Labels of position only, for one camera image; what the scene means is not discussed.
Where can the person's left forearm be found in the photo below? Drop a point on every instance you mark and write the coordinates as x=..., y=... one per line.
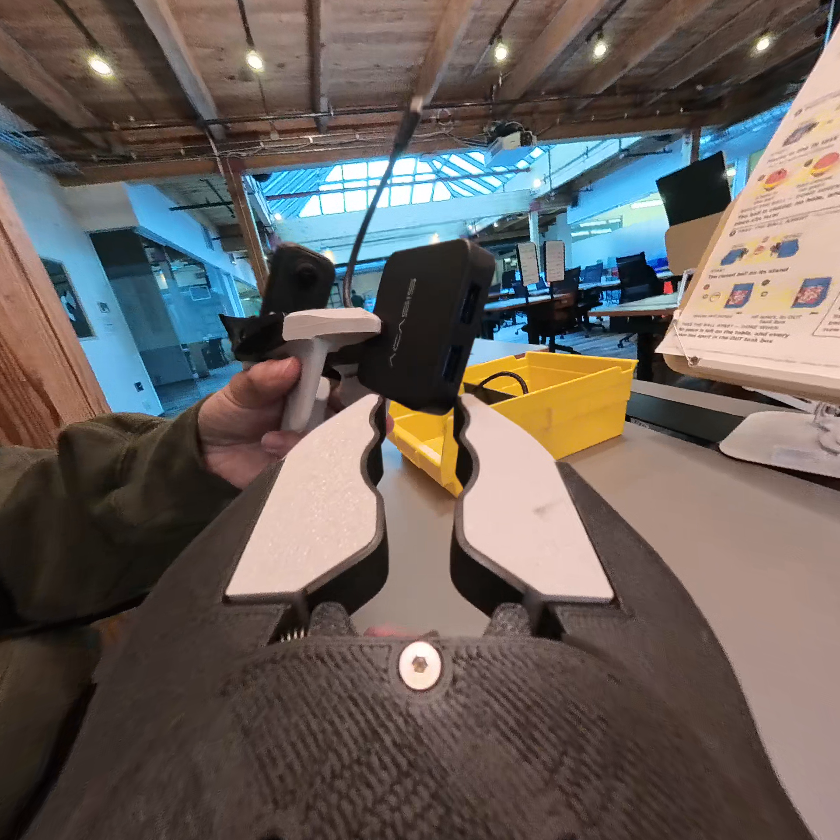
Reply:
x=98, y=512

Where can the printed instruction sheet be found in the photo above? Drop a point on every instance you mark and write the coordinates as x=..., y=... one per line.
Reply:
x=774, y=229

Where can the skylight window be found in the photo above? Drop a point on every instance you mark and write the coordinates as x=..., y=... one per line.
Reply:
x=400, y=184

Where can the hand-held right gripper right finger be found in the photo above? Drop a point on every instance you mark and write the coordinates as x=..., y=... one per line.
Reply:
x=525, y=518

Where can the ceiling projector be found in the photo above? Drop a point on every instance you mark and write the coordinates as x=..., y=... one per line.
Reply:
x=513, y=140

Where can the wall poster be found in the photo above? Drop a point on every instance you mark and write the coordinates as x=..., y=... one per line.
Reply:
x=65, y=298

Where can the person's left hand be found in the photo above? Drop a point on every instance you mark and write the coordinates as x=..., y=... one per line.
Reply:
x=243, y=420

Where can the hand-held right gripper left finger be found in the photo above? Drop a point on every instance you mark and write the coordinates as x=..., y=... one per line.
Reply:
x=308, y=505

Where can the black USB hub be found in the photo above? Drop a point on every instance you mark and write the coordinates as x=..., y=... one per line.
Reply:
x=420, y=321

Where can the standing instruction sheet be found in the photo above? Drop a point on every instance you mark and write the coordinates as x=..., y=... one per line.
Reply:
x=554, y=260
x=527, y=262

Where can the black monitor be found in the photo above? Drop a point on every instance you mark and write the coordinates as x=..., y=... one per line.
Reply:
x=692, y=187

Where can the black office chair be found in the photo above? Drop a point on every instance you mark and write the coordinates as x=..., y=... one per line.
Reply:
x=554, y=308
x=640, y=282

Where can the yellow plastic bin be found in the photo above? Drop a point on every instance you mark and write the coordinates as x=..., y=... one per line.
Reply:
x=551, y=407

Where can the wooden office table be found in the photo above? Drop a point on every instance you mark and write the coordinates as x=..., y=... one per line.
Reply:
x=640, y=307
x=518, y=305

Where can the person's green jacket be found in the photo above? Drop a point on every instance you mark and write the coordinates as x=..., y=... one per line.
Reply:
x=33, y=722

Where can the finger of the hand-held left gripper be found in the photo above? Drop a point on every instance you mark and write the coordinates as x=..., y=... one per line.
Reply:
x=328, y=325

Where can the white sheet stand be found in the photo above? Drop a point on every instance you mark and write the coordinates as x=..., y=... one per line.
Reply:
x=781, y=439

